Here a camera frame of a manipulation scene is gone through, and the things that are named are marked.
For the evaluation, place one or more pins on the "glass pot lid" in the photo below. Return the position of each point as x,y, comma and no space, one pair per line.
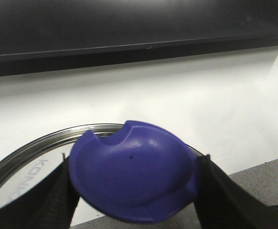
135,172

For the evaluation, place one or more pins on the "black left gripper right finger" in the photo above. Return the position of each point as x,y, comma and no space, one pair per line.
222,204

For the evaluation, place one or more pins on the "dark range hood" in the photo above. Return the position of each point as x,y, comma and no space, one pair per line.
49,35

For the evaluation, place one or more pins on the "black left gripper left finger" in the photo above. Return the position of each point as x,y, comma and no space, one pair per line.
48,205

